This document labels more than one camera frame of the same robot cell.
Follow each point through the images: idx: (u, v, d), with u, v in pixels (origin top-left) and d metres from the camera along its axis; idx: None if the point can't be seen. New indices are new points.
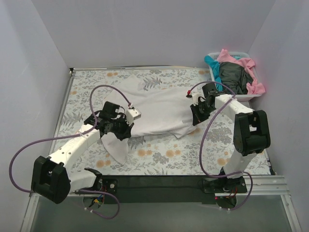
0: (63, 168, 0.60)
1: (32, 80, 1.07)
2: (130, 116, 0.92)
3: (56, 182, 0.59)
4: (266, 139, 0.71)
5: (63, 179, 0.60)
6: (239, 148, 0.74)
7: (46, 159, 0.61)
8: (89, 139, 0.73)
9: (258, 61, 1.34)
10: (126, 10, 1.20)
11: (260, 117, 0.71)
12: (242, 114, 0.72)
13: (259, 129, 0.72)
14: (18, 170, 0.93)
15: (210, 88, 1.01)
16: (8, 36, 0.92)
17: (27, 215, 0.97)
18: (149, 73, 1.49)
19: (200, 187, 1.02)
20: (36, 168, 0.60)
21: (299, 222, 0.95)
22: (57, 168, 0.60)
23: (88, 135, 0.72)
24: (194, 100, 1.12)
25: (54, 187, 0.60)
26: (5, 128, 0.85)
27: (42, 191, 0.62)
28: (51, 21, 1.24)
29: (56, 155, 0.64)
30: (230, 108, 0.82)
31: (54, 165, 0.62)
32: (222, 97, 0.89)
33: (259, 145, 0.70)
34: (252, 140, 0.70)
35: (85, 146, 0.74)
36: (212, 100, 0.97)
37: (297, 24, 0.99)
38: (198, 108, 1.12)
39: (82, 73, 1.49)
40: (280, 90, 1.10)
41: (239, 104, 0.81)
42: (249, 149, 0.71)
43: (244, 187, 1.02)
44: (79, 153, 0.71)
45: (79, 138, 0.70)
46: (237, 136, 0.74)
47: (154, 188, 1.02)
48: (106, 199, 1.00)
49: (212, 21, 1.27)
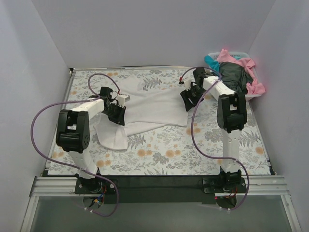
0: (86, 112, 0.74)
1: (32, 80, 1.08)
2: (122, 99, 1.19)
3: (82, 123, 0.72)
4: (244, 117, 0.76)
5: (87, 122, 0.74)
6: (221, 125, 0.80)
7: (68, 110, 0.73)
8: (98, 104, 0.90)
9: (258, 61, 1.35)
10: (126, 10, 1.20)
11: (240, 98, 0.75)
12: (224, 96, 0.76)
13: (239, 108, 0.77)
14: (18, 170, 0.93)
15: (198, 71, 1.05)
16: (8, 36, 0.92)
17: (27, 215, 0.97)
18: (149, 73, 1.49)
19: (200, 187, 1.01)
20: (62, 119, 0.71)
21: (299, 222, 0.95)
22: (81, 114, 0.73)
23: (96, 100, 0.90)
24: (186, 85, 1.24)
25: (80, 131, 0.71)
26: (5, 128, 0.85)
27: (68, 140, 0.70)
28: (51, 21, 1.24)
29: (77, 108, 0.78)
30: (216, 90, 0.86)
31: (76, 114, 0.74)
32: (210, 80, 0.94)
33: (238, 122, 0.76)
34: (231, 118, 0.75)
35: (95, 110, 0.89)
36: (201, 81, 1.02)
37: (297, 24, 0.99)
38: (190, 92, 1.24)
39: (82, 73, 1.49)
40: (280, 90, 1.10)
41: (223, 86, 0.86)
42: (229, 125, 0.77)
43: (244, 187, 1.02)
44: (92, 114, 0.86)
45: (90, 102, 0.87)
46: (219, 114, 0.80)
47: (154, 188, 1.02)
48: (106, 199, 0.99)
49: (212, 21, 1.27)
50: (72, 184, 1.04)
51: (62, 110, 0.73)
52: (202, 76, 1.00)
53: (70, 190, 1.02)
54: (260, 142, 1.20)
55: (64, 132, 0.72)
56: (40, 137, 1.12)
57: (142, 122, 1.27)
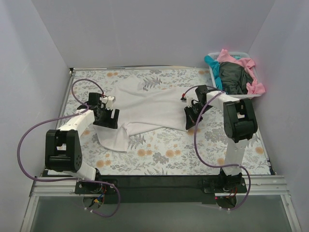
0: (76, 131, 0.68)
1: (31, 80, 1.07)
2: (109, 101, 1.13)
3: (73, 144, 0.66)
4: (253, 124, 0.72)
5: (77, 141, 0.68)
6: (229, 135, 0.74)
7: (56, 131, 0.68)
8: (88, 117, 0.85)
9: (258, 61, 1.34)
10: (126, 10, 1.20)
11: (246, 104, 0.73)
12: (229, 103, 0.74)
13: (246, 115, 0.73)
14: (19, 170, 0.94)
15: (202, 88, 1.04)
16: (8, 36, 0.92)
17: (27, 215, 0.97)
18: (149, 73, 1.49)
19: (200, 187, 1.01)
20: (50, 140, 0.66)
21: (298, 222, 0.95)
22: (70, 133, 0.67)
23: (86, 113, 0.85)
24: (188, 103, 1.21)
25: (71, 152, 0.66)
26: (4, 128, 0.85)
27: (59, 163, 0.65)
28: (51, 21, 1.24)
29: (65, 126, 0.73)
30: (218, 101, 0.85)
31: (63, 134, 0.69)
32: (212, 93, 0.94)
33: (246, 130, 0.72)
34: (240, 125, 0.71)
35: (86, 123, 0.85)
36: (204, 98, 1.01)
37: (297, 23, 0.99)
38: (192, 109, 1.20)
39: (82, 73, 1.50)
40: (280, 90, 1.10)
41: (227, 96, 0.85)
42: (238, 134, 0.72)
43: (244, 187, 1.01)
44: (82, 129, 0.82)
45: (79, 116, 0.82)
46: (226, 123, 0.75)
47: (154, 188, 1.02)
48: (106, 199, 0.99)
49: (212, 21, 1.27)
50: (71, 184, 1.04)
51: (49, 130, 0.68)
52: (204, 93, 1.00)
53: (70, 190, 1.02)
54: (260, 142, 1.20)
55: (54, 155, 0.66)
56: (40, 137, 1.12)
57: (142, 122, 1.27)
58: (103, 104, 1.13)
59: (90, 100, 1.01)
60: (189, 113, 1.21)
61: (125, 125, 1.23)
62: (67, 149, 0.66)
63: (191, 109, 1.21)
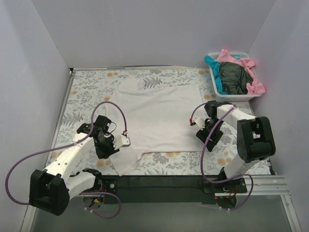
0: (59, 178, 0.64)
1: (31, 80, 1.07)
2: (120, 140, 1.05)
3: (55, 193, 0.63)
4: (271, 146, 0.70)
5: (62, 188, 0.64)
6: (243, 156, 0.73)
7: (42, 172, 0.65)
8: (84, 147, 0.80)
9: (258, 61, 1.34)
10: (126, 10, 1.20)
11: (263, 123, 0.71)
12: (244, 121, 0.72)
13: (263, 136, 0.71)
14: (18, 171, 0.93)
15: (211, 103, 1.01)
16: (9, 36, 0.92)
17: (27, 215, 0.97)
18: (149, 73, 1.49)
19: (200, 187, 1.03)
20: (34, 181, 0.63)
21: (299, 222, 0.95)
22: (56, 181, 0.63)
23: (82, 143, 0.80)
24: (199, 124, 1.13)
25: (54, 198, 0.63)
26: (4, 128, 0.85)
27: (43, 205, 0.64)
28: (51, 21, 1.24)
29: (53, 167, 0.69)
30: (232, 117, 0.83)
31: (50, 178, 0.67)
32: (224, 107, 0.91)
33: (263, 152, 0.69)
34: (256, 146, 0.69)
35: (81, 154, 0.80)
36: (215, 111, 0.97)
37: (297, 23, 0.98)
38: (206, 130, 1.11)
39: (82, 73, 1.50)
40: (280, 91, 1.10)
41: (241, 112, 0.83)
42: (253, 157, 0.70)
43: (244, 187, 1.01)
44: (76, 162, 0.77)
45: (74, 148, 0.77)
46: (240, 143, 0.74)
47: (154, 187, 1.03)
48: (106, 199, 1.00)
49: (212, 21, 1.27)
50: None
51: (35, 171, 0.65)
52: (215, 106, 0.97)
53: None
54: None
55: (38, 196, 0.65)
56: (40, 137, 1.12)
57: (143, 122, 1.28)
58: (112, 136, 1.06)
59: (97, 122, 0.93)
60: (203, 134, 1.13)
61: (137, 156, 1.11)
62: (50, 196, 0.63)
63: (206, 130, 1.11)
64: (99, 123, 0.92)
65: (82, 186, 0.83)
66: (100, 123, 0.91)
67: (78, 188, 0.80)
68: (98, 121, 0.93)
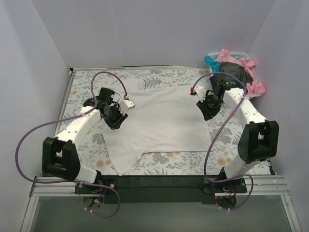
0: (71, 144, 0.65)
1: (31, 80, 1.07)
2: (125, 106, 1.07)
3: (68, 158, 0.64)
4: (273, 151, 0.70)
5: (74, 154, 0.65)
6: (243, 155, 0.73)
7: (53, 139, 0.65)
8: (91, 119, 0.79)
9: (258, 61, 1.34)
10: (126, 9, 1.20)
11: (272, 128, 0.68)
12: (252, 125, 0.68)
13: (267, 140, 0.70)
14: (18, 171, 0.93)
15: (218, 79, 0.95)
16: (8, 36, 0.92)
17: (27, 215, 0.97)
18: (149, 73, 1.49)
19: (200, 187, 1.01)
20: (46, 149, 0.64)
21: (299, 222, 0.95)
22: (67, 146, 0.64)
23: (89, 114, 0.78)
24: (200, 95, 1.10)
25: (67, 164, 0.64)
26: (3, 128, 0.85)
27: (56, 172, 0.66)
28: (50, 21, 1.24)
29: (63, 135, 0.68)
30: (241, 112, 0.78)
31: (62, 144, 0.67)
32: (233, 94, 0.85)
33: (263, 156, 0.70)
34: (258, 151, 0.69)
35: (89, 125, 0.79)
36: (220, 90, 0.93)
37: (297, 23, 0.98)
38: (206, 103, 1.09)
39: (82, 73, 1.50)
40: (280, 91, 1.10)
41: (250, 107, 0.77)
42: (252, 160, 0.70)
43: (243, 187, 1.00)
44: (84, 133, 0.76)
45: (82, 118, 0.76)
46: (242, 144, 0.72)
47: (154, 187, 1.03)
48: (106, 199, 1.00)
49: (212, 21, 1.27)
50: (71, 184, 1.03)
51: (46, 138, 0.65)
52: (222, 85, 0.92)
53: (70, 190, 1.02)
54: None
55: (51, 163, 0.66)
56: (39, 137, 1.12)
57: (142, 122, 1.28)
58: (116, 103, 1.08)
59: (101, 95, 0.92)
60: (202, 107, 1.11)
61: (137, 157, 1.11)
62: (63, 162, 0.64)
63: (206, 104, 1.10)
64: (103, 96, 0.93)
65: (87, 176, 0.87)
66: (104, 98, 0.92)
67: (84, 175, 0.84)
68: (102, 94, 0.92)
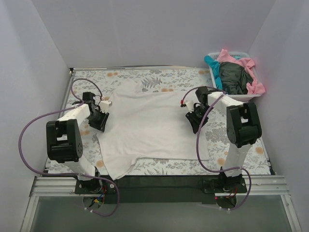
0: (75, 120, 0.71)
1: (31, 80, 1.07)
2: (105, 105, 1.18)
3: (73, 132, 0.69)
4: (257, 129, 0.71)
5: (77, 130, 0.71)
6: (232, 140, 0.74)
7: (55, 122, 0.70)
8: (84, 109, 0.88)
9: (258, 61, 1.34)
10: (127, 10, 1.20)
11: (251, 108, 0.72)
12: (232, 107, 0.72)
13: (251, 120, 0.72)
14: (18, 170, 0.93)
15: (203, 91, 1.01)
16: (8, 37, 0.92)
17: (27, 215, 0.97)
18: (149, 73, 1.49)
19: (200, 187, 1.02)
20: (50, 132, 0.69)
21: (298, 222, 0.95)
22: (69, 122, 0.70)
23: (81, 106, 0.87)
24: (189, 107, 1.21)
25: (71, 139, 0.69)
26: (4, 128, 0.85)
27: (61, 151, 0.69)
28: (50, 21, 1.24)
29: (64, 117, 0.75)
30: (222, 103, 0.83)
31: (63, 125, 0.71)
32: (214, 94, 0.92)
33: (250, 136, 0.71)
34: (245, 129, 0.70)
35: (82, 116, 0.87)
36: (205, 98, 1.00)
37: (297, 23, 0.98)
38: (195, 114, 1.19)
39: (82, 73, 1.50)
40: (280, 90, 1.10)
41: (230, 99, 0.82)
42: (241, 140, 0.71)
43: (244, 187, 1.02)
44: (79, 121, 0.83)
45: (75, 108, 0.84)
46: (229, 128, 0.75)
47: (154, 187, 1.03)
48: (106, 199, 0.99)
49: (212, 21, 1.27)
50: (71, 184, 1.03)
51: (47, 122, 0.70)
52: (206, 94, 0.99)
53: (70, 190, 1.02)
54: (260, 142, 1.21)
55: (55, 144, 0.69)
56: (39, 137, 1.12)
57: (142, 122, 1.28)
58: (97, 106, 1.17)
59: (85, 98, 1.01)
60: (191, 118, 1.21)
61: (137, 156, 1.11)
62: (69, 139, 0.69)
63: (194, 114, 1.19)
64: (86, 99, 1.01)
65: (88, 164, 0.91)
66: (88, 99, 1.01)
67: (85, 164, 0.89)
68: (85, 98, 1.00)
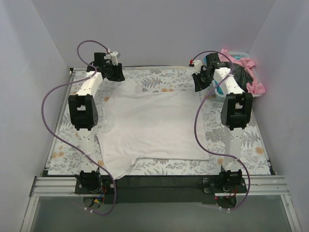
0: (91, 96, 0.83)
1: (31, 79, 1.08)
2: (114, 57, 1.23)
3: (90, 106, 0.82)
4: (247, 117, 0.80)
5: (93, 104, 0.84)
6: (224, 122, 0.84)
7: (75, 96, 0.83)
8: (97, 79, 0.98)
9: (258, 61, 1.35)
10: (127, 10, 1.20)
11: (246, 99, 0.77)
12: (231, 95, 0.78)
13: (244, 109, 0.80)
14: (18, 169, 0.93)
15: (212, 58, 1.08)
16: (8, 36, 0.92)
17: (27, 215, 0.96)
18: (149, 73, 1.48)
19: (200, 187, 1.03)
20: (71, 105, 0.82)
21: (299, 222, 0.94)
22: (87, 97, 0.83)
23: (95, 76, 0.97)
24: (195, 69, 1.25)
25: (89, 111, 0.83)
26: (4, 128, 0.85)
27: (81, 120, 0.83)
28: (51, 21, 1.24)
29: (81, 92, 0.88)
30: (224, 86, 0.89)
31: (82, 99, 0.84)
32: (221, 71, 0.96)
33: (240, 122, 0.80)
34: (235, 118, 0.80)
35: (96, 86, 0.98)
36: (212, 70, 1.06)
37: (297, 22, 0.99)
38: (200, 77, 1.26)
39: (82, 73, 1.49)
40: (280, 89, 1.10)
41: (233, 82, 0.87)
42: (231, 123, 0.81)
43: (243, 187, 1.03)
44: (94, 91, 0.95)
45: (91, 79, 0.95)
46: (223, 112, 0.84)
47: (154, 187, 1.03)
48: (106, 198, 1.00)
49: (212, 21, 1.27)
50: (71, 184, 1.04)
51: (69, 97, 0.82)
52: (214, 66, 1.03)
53: (70, 190, 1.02)
54: (260, 142, 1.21)
55: (76, 115, 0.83)
56: (39, 137, 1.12)
57: (142, 122, 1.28)
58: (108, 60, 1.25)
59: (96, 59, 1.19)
60: (195, 79, 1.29)
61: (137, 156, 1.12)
62: (87, 110, 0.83)
63: (199, 77, 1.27)
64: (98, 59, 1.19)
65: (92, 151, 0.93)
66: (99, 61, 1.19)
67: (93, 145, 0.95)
68: (96, 58, 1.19)
